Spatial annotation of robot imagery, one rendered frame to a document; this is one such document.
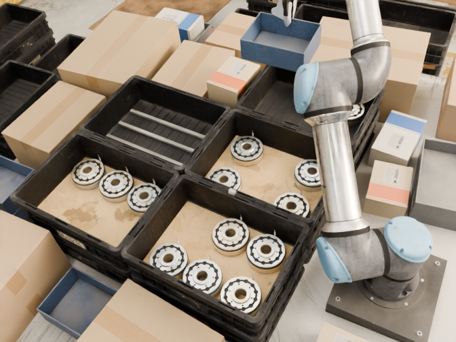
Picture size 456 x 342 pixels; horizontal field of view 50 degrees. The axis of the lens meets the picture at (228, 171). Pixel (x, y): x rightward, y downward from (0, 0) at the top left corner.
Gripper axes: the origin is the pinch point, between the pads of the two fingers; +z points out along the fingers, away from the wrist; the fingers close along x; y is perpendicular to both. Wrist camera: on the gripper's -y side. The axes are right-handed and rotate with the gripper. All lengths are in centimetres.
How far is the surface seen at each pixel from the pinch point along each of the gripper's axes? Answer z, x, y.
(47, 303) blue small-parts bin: 46, 93, 31
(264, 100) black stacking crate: 30.1, 2.4, 6.9
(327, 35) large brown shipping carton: 20.0, -30.8, -3.1
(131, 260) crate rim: 27, 80, 7
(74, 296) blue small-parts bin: 50, 87, 28
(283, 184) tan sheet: 32.8, 34.3, -14.4
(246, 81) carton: 21.1, 6.6, 11.6
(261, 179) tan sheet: 32.8, 35.1, -7.6
